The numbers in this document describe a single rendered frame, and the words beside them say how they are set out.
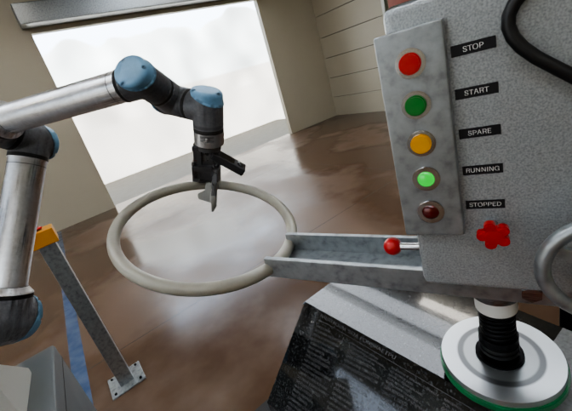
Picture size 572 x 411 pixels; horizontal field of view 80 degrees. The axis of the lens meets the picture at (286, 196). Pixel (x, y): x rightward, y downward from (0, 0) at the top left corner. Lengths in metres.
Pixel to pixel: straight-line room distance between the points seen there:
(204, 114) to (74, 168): 6.14
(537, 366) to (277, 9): 8.65
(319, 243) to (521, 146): 0.50
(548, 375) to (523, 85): 0.54
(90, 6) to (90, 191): 3.12
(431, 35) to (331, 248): 0.53
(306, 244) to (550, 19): 0.63
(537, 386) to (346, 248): 0.42
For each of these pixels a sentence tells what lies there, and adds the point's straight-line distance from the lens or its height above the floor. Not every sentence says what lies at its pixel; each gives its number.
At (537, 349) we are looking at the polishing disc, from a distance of 0.88.
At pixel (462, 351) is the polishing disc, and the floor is 0.86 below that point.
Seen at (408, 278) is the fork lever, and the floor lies 1.08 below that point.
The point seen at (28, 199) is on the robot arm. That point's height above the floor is 1.33.
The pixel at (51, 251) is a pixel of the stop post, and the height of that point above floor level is 0.96.
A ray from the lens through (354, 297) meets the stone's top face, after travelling 1.10.
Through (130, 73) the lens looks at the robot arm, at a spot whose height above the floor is 1.58.
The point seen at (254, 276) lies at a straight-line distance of 0.78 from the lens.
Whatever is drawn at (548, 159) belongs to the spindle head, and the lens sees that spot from 0.52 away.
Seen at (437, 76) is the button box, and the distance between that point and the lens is 0.47.
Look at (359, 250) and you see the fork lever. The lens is 0.81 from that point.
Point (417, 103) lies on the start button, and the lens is 0.47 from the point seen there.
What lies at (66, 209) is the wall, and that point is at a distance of 7.14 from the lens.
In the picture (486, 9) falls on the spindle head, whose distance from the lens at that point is 0.48.
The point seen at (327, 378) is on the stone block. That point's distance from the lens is 1.06.
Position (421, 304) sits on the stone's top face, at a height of 0.80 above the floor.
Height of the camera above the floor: 1.49
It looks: 20 degrees down
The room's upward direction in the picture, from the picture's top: 16 degrees counter-clockwise
